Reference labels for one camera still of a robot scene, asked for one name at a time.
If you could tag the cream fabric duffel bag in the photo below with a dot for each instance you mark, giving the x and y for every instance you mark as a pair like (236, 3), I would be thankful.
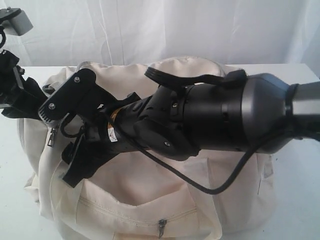
(133, 198)

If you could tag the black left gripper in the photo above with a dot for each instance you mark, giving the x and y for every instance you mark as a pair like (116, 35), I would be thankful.
(18, 96)

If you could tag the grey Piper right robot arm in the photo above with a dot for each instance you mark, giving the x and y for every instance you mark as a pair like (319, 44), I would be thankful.
(237, 112)

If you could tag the white backdrop curtain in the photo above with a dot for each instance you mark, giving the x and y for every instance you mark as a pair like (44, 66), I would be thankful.
(123, 32)

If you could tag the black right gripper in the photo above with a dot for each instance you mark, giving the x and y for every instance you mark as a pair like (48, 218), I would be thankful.
(154, 123)

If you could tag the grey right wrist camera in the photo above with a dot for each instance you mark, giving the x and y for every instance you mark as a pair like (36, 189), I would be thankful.
(67, 97)

